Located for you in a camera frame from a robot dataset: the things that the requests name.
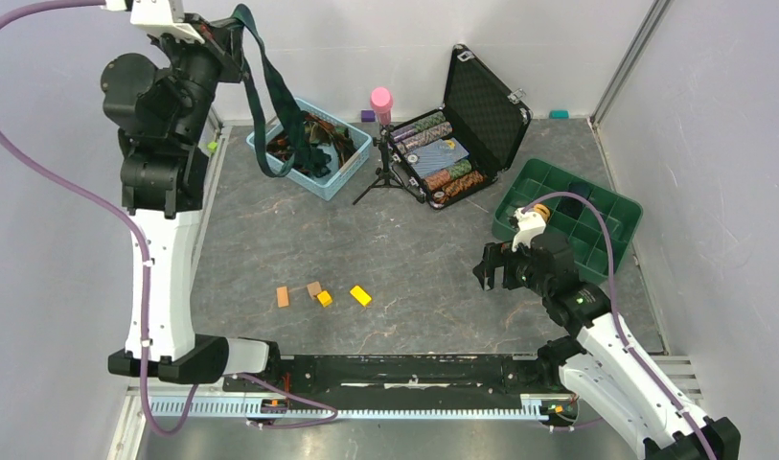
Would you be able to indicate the rolled navy tie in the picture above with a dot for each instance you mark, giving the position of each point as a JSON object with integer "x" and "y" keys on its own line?
{"x": 581, "y": 189}

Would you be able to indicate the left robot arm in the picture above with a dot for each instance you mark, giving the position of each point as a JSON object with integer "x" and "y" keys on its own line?
{"x": 160, "y": 114}

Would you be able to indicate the purple small block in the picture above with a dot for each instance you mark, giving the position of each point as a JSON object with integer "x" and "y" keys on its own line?
{"x": 367, "y": 116}

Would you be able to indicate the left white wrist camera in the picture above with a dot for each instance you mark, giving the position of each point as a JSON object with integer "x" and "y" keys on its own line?
{"x": 157, "y": 18}

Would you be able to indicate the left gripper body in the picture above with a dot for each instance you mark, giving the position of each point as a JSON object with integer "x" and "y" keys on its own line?
{"x": 206, "y": 64}

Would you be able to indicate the green compartment tray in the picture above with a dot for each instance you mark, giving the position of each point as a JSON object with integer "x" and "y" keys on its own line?
{"x": 570, "y": 217}

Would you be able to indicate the teal small block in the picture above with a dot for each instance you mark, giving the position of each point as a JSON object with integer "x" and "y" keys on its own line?
{"x": 558, "y": 114}

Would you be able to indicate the pink cylinder on tripod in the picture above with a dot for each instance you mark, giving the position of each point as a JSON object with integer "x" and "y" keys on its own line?
{"x": 381, "y": 101}

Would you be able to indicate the orange wooden block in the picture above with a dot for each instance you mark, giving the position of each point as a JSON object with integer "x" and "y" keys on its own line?
{"x": 282, "y": 294}

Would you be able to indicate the green navy striped tie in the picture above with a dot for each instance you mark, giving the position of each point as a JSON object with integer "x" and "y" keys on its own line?
{"x": 288, "y": 112}

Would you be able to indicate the black small tripod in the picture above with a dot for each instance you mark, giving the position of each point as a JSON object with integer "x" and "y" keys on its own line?
{"x": 386, "y": 177}

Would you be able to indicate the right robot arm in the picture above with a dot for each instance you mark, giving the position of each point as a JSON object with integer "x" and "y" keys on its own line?
{"x": 599, "y": 360}

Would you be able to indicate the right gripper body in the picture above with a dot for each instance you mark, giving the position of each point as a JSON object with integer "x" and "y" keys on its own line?
{"x": 517, "y": 266}

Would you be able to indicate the brown wooden block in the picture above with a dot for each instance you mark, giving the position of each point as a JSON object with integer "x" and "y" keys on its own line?
{"x": 314, "y": 289}

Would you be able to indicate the pile of dark ties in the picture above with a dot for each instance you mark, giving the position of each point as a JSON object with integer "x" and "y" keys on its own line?
{"x": 329, "y": 145}

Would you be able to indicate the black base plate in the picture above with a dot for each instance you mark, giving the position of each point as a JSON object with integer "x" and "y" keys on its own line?
{"x": 412, "y": 382}

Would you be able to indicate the yellow rectangular block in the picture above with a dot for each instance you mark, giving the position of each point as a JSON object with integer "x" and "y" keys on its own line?
{"x": 363, "y": 298}

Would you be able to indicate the small yellow cube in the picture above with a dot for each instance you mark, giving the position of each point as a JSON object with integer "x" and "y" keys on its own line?
{"x": 324, "y": 298}

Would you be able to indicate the aluminium slotted rail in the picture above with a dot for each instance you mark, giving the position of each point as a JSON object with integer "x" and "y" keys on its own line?
{"x": 239, "y": 398}

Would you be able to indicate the black open carrying case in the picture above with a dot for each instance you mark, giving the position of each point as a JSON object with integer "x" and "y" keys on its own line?
{"x": 464, "y": 145}

